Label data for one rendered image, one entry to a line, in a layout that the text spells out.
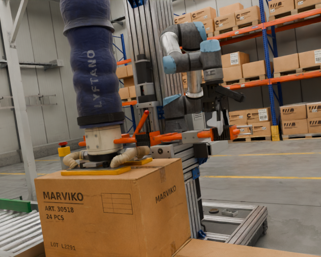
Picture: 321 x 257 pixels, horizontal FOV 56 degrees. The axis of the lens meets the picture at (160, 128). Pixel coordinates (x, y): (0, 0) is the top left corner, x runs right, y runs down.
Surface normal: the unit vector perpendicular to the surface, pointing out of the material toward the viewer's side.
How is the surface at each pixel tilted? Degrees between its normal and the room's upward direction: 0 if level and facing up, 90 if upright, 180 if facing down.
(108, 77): 70
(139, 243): 90
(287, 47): 90
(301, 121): 92
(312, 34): 90
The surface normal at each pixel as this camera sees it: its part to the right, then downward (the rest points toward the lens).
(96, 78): 0.22, -0.32
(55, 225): -0.48, 0.11
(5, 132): 0.84, -0.05
